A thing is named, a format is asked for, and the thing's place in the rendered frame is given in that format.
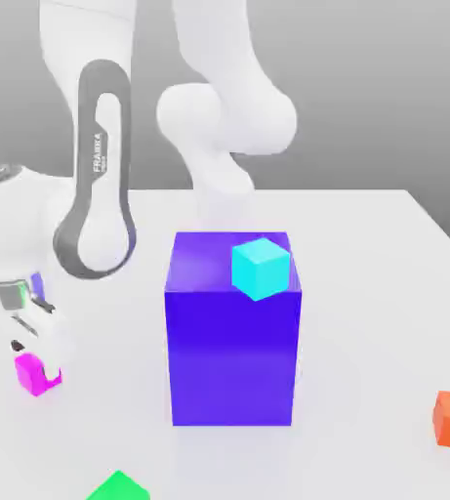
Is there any small magenta cube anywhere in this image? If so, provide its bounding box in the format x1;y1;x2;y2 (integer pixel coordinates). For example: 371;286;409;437
14;352;63;398

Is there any large purple box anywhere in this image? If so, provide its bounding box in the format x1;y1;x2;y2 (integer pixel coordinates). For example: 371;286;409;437
164;230;303;428

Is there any small cyan cube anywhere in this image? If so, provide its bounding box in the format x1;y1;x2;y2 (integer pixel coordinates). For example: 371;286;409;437
230;236;291;303

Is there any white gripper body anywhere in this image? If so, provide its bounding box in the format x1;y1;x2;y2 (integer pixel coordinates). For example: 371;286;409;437
0;303;76;371

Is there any small green cube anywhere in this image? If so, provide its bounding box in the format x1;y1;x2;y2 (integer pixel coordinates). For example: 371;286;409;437
85;470;151;500

